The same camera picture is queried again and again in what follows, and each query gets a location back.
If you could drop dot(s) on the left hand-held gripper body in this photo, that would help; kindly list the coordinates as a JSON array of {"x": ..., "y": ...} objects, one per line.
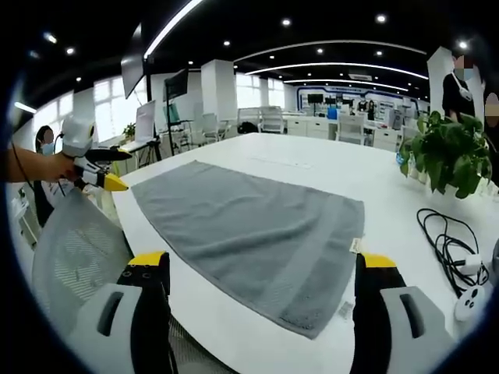
[{"x": 80, "y": 136}]

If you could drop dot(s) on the black monitor on stand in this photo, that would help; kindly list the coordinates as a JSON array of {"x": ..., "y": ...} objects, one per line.
[
  {"x": 176, "y": 87},
  {"x": 134, "y": 66}
]

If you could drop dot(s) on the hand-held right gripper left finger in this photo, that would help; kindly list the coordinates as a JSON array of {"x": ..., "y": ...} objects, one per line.
[{"x": 117, "y": 311}]

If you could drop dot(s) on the grey towel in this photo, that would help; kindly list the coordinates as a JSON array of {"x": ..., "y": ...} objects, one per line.
[{"x": 257, "y": 237}]

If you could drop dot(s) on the small green plant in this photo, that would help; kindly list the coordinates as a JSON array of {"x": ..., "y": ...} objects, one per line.
[{"x": 129, "y": 130}]

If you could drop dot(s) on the white office chair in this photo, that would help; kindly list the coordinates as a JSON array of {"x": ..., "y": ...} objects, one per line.
[
  {"x": 212, "y": 128},
  {"x": 351, "y": 128},
  {"x": 271, "y": 118}
]

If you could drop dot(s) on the green potted plant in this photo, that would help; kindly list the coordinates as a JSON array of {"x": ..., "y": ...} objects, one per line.
[{"x": 448, "y": 156}]

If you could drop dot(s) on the white table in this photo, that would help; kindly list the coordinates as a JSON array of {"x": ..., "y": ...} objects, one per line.
[{"x": 312, "y": 241}]

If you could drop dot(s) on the grey mesh office chair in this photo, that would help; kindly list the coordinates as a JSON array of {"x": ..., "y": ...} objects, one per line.
[{"x": 78, "y": 249}]

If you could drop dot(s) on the white remote controller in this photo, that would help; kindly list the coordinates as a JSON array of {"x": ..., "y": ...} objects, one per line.
[{"x": 469, "y": 304}]

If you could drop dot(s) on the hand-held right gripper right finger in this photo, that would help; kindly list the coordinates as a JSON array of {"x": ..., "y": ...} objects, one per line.
[{"x": 393, "y": 311}]

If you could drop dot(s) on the white power adapter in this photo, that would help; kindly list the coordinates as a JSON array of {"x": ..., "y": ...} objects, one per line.
[{"x": 469, "y": 265}]

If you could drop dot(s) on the person's left hand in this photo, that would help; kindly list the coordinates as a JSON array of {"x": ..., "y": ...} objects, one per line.
[{"x": 60, "y": 167}]

